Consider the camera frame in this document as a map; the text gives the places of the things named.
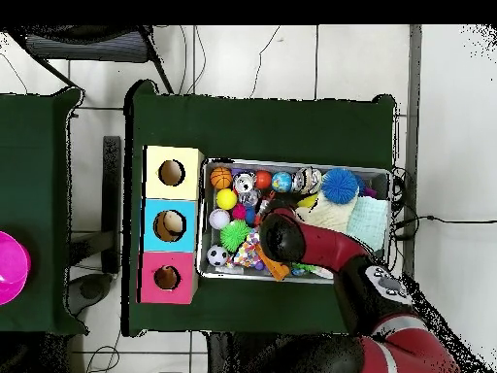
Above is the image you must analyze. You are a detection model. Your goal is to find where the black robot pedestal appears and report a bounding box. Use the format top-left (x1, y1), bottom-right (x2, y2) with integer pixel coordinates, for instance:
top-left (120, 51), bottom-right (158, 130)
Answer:
top-left (205, 331), bottom-right (304, 373)

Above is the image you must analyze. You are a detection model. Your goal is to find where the colourful patterned fabric toy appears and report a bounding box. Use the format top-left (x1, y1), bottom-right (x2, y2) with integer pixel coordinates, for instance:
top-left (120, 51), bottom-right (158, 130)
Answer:
top-left (231, 228), bottom-right (262, 270)

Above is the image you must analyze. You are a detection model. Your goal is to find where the magenta bowl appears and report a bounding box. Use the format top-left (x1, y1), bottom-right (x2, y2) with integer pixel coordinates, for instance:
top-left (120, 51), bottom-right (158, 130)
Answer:
top-left (0, 230), bottom-right (32, 306)

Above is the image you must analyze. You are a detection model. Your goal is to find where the black chair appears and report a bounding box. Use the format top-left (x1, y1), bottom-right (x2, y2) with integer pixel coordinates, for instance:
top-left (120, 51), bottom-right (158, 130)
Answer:
top-left (7, 24), bottom-right (174, 94)

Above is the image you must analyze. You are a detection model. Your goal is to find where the toy soccer ball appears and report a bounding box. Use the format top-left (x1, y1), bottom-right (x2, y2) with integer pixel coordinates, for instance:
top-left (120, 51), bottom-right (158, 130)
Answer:
top-left (206, 244), bottom-right (230, 268)

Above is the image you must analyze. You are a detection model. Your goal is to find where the dark green side table cloth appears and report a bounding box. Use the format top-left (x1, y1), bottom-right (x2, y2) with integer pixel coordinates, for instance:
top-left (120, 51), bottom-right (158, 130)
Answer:
top-left (0, 87), bottom-right (88, 335)

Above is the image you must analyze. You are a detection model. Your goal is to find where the silver mesh bin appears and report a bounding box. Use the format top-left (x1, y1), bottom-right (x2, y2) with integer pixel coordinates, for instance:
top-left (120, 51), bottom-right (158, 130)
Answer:
top-left (196, 157), bottom-right (391, 288)

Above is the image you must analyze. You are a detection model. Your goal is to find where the blue globe ball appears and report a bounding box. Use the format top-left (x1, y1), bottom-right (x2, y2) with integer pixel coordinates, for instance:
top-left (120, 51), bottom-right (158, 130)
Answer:
top-left (271, 171), bottom-right (293, 193)

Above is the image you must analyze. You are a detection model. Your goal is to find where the orange toy basketball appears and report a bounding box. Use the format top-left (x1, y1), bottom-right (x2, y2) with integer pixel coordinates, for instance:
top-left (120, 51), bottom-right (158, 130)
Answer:
top-left (210, 166), bottom-right (233, 190)

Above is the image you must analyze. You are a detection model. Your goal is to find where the dark grey floor base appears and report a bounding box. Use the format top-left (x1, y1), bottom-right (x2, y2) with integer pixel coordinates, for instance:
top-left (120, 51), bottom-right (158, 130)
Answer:
top-left (65, 272), bottom-right (114, 316)

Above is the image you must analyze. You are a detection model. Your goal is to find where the wooden box with three holes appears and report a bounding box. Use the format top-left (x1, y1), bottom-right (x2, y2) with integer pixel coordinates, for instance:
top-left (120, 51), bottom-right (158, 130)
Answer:
top-left (137, 145), bottom-right (206, 305)

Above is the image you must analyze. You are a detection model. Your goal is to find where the yellow ball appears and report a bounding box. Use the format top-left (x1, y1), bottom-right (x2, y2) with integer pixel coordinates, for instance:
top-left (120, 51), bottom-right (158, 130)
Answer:
top-left (215, 187), bottom-right (239, 211)

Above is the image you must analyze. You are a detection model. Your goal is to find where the cream cloth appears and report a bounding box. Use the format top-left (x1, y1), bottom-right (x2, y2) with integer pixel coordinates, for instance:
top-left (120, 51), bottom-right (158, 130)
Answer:
top-left (294, 189), bottom-right (360, 234)

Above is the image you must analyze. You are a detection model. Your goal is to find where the long orange toy block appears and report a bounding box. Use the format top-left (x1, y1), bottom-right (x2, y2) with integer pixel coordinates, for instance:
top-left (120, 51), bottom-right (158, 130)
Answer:
top-left (253, 246), bottom-right (291, 282)

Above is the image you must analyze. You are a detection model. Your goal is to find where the white toy baseball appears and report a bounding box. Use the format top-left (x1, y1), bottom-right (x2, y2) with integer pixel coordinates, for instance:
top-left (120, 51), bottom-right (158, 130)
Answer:
top-left (208, 208), bottom-right (232, 231)

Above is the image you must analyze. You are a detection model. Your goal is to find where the mint green cloth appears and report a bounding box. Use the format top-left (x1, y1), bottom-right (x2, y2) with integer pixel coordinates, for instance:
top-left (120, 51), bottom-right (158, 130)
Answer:
top-left (346, 195), bottom-right (389, 254)

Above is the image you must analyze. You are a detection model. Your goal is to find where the green spiky ball with eyes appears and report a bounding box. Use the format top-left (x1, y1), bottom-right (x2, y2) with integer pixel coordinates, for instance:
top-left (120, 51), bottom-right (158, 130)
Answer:
top-left (219, 220), bottom-right (251, 253)

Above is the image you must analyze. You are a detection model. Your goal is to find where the black floor cable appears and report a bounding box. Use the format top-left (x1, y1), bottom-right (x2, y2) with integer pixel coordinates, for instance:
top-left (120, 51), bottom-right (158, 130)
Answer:
top-left (391, 215), bottom-right (497, 240)

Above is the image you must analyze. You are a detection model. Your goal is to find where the small orange ball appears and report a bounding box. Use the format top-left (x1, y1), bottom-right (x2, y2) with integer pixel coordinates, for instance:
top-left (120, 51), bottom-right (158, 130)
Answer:
top-left (254, 170), bottom-right (274, 190)

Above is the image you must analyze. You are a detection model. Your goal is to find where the large blue spiky ball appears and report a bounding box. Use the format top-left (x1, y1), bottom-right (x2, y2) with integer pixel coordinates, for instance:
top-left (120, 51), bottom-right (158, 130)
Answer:
top-left (320, 167), bottom-right (359, 205)

